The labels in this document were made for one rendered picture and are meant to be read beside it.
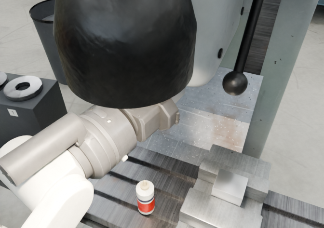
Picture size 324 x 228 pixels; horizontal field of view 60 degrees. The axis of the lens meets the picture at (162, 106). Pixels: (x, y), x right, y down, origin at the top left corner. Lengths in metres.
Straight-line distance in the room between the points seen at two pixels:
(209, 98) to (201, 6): 0.61
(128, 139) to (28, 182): 0.13
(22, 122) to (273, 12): 0.67
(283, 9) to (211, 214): 0.50
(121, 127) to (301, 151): 1.90
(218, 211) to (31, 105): 0.48
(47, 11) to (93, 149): 2.40
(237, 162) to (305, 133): 1.65
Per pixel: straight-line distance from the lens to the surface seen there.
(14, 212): 1.93
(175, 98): 0.47
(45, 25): 2.35
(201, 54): 0.31
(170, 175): 0.78
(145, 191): 0.63
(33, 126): 0.76
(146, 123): 0.40
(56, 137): 0.34
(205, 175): 0.66
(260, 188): 0.64
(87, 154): 0.36
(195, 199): 0.60
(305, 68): 3.07
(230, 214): 0.60
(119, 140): 0.38
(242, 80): 0.34
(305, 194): 1.99
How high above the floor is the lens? 1.53
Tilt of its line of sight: 42 degrees down
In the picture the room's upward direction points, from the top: straight up
